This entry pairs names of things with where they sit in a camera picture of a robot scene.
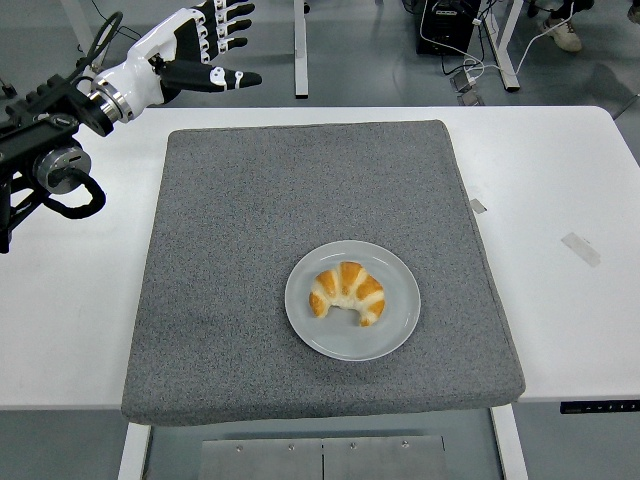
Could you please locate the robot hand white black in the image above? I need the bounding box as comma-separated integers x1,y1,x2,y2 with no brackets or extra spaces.
93,0,264,115

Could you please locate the croissant bread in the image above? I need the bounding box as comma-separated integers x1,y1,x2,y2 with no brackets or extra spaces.
308,260,387,328

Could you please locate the light grey round plate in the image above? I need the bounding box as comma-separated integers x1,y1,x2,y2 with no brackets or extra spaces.
284,239,422,362

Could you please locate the grey metal plate with screws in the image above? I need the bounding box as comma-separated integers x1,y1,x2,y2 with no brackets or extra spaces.
199,434,447,480

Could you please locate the white background desk leg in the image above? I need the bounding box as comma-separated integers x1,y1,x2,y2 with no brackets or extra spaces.
58,0,117,76
482,0,522,93
291,0,308,99

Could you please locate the grey fabric mat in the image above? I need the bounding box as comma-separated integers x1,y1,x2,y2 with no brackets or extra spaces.
119,118,527,429

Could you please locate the black computer case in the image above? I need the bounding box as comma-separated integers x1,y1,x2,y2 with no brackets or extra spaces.
415,0,482,57

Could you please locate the white table leg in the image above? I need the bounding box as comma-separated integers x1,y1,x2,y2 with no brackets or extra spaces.
489,403,530,480
117,422,152,480

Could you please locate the long clear tape piece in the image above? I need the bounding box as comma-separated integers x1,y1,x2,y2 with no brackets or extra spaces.
559,231,602,268

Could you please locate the black table control panel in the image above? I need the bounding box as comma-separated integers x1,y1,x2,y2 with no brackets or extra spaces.
559,399,640,415

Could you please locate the white cable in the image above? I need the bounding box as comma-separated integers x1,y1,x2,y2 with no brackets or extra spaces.
418,0,559,81

